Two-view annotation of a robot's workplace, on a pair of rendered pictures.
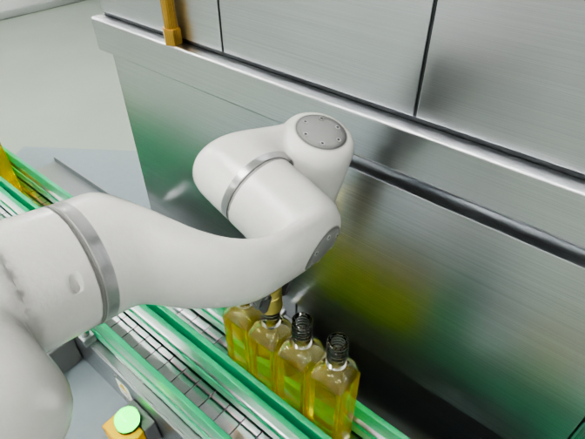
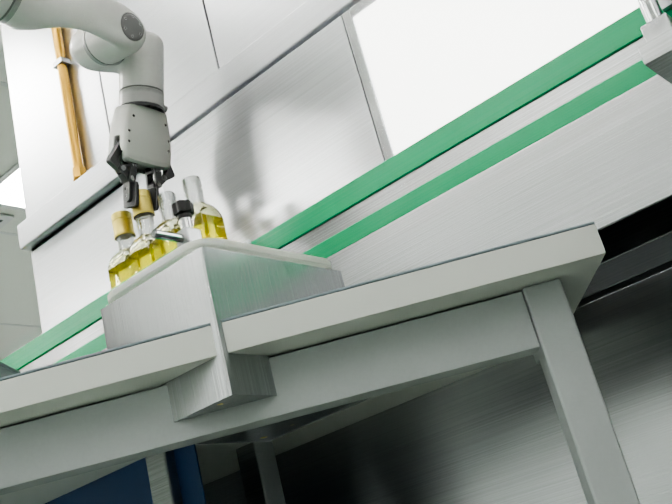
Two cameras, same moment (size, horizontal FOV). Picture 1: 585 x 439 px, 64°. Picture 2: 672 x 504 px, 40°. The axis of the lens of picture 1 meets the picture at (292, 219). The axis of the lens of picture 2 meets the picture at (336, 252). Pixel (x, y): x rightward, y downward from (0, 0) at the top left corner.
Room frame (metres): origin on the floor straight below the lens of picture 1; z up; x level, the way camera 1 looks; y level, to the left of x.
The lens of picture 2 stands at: (-0.96, -0.16, 0.46)
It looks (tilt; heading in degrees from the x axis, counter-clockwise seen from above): 21 degrees up; 356
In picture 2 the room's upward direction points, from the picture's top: 15 degrees counter-clockwise
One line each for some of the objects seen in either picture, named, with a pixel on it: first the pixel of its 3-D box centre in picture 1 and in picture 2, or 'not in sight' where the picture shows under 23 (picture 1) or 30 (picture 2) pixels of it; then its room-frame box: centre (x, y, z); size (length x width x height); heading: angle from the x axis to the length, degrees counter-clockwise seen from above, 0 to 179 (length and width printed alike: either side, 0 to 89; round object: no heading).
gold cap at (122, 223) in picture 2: not in sight; (123, 226); (0.48, 0.07, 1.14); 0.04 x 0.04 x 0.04
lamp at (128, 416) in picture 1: (126, 419); not in sight; (0.42, 0.30, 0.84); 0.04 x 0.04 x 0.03
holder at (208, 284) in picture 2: not in sight; (248, 323); (0.06, -0.11, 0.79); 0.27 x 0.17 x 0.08; 140
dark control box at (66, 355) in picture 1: (51, 350); not in sight; (0.60, 0.52, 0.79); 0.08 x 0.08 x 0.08; 50
